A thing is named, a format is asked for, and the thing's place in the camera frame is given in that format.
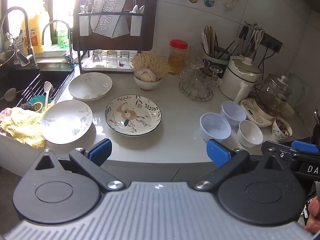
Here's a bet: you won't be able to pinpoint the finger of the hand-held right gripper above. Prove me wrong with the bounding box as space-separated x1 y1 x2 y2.
291 141 320 154
262 140 300 161

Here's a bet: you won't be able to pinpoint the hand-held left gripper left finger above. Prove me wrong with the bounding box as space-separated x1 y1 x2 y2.
35 138 126 192

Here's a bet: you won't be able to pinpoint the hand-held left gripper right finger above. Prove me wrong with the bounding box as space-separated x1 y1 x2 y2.
193 139 285 190

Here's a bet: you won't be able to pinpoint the pale blue bowl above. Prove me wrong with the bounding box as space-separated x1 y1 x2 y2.
221 101 247 127
200 113 232 143

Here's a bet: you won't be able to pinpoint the plain white bowl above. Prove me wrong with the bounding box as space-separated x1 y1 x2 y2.
237 120 264 148

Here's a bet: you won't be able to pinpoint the white leaf-print plate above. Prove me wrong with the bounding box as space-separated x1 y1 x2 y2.
41 100 93 145
68 72 113 101

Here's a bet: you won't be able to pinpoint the floral plate with dark rim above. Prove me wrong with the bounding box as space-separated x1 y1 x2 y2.
105 95 162 136

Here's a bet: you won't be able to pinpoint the person's right hand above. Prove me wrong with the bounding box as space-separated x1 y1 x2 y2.
304 200 320 233

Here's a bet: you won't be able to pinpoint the small patterned bowl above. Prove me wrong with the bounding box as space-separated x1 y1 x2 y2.
272 117 293 142

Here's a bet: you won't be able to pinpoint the white kettle base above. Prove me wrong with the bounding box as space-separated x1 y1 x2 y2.
240 97 278 127

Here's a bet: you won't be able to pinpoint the glass kettle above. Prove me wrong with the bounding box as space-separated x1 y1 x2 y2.
255 74 293 118

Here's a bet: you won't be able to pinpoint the white electric pot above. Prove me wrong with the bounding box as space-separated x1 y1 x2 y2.
219 56 263 103

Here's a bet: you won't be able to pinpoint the stack of glass cups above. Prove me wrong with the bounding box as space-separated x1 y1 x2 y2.
178 59 223 98

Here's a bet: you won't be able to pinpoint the green round scrubber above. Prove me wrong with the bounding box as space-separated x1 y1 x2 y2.
27 99 55 113

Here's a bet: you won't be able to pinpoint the roll-up sink drying rack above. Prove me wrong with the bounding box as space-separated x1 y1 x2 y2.
17 72 73 105

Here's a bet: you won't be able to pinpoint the white garlic bowl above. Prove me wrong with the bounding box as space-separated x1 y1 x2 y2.
133 71 162 91

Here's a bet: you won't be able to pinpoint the yellow dish cloth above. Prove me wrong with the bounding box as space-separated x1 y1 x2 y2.
0 107 54 149

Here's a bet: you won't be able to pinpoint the white spoon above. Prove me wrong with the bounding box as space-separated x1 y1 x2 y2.
44 81 52 108

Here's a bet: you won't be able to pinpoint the white drip tray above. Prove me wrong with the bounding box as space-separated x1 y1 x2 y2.
82 55 134 72

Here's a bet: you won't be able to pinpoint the garlic bulbs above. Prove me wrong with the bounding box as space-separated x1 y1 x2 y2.
136 69 157 82

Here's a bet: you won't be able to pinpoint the clear drinking glass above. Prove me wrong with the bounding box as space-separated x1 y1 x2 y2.
92 49 103 65
119 51 130 68
106 50 118 68

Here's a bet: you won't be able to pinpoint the pair of chopsticks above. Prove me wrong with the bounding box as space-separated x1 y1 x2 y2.
0 89 25 99

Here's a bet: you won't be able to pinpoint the dried noodle bundle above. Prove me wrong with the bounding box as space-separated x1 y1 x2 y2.
131 52 173 79

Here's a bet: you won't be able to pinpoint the pink cloth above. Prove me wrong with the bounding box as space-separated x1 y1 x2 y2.
0 109 13 130

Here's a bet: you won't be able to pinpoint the small steel faucet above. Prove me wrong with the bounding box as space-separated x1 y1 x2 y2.
41 20 75 67

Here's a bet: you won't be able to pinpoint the red-lid plastic jar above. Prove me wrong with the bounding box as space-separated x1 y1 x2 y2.
167 39 188 75

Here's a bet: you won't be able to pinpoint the small bowl in sink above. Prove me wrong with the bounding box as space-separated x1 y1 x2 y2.
4 87 18 102

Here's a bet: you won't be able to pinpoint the hanging kitchen utensils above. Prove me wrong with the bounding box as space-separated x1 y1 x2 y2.
236 22 265 58

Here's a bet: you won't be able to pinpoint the black kitchen sink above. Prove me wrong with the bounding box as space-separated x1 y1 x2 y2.
0 66 75 110

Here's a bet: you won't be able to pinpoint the bundle of chopsticks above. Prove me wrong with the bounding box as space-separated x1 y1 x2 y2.
201 25 220 58

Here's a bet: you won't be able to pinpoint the green bottle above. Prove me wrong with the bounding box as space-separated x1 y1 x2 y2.
55 21 70 48

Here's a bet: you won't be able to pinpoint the glass beside faucet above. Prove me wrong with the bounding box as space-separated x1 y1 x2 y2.
15 41 28 67

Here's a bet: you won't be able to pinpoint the white cutlery holder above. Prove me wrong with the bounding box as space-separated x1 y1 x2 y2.
79 15 90 37
130 16 141 37

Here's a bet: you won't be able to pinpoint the tall steel faucet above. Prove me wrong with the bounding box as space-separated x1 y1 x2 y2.
0 7 38 68

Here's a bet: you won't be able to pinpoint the metal bowl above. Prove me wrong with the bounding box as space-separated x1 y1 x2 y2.
0 49 16 67

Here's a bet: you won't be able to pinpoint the orange detergent bottle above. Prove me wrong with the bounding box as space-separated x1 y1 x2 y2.
21 5 52 53

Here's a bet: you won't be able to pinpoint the patterned kitchen cleaver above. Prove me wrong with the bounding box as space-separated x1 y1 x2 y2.
92 0 127 38

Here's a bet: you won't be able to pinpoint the black dish rack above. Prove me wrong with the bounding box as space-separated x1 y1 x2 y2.
75 0 148 74

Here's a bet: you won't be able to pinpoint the dark wooden cutting board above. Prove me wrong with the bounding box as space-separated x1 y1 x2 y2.
72 0 158 52

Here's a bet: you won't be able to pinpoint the round wire trivet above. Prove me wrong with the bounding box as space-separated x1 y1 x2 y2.
179 80 214 102

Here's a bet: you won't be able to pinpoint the black wall socket strip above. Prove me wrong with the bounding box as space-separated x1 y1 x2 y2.
260 31 283 53

